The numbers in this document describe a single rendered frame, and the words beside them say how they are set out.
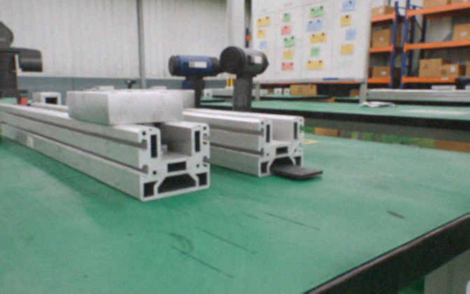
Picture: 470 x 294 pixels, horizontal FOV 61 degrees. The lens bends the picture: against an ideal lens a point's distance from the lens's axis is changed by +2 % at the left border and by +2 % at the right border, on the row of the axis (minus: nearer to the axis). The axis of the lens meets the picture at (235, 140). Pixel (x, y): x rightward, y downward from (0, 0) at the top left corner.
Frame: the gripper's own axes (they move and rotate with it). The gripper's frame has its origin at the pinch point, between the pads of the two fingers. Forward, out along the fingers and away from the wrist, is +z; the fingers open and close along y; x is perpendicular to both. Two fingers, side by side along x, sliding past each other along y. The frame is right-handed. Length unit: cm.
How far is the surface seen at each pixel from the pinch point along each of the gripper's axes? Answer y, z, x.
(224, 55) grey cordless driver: 27, -17, -71
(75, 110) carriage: -6, -7, -77
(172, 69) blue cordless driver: 31, -15, -44
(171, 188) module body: 0, 3, -95
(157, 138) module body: -3, -4, -96
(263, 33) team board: 287, -68, 185
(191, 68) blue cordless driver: 35, -15, -46
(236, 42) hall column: 571, -110, 566
